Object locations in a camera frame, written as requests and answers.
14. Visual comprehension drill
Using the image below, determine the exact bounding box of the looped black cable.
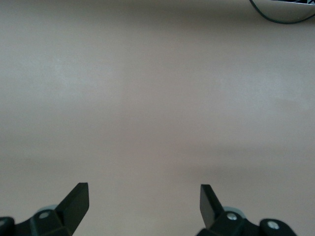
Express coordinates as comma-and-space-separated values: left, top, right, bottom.
248, 0, 315, 25

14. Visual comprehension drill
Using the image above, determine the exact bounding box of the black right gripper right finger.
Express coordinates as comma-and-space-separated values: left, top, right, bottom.
196, 184, 262, 236

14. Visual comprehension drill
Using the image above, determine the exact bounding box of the brown table cover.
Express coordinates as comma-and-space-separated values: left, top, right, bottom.
0, 0, 315, 236

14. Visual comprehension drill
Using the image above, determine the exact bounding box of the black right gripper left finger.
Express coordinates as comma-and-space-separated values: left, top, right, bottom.
12, 182, 90, 236

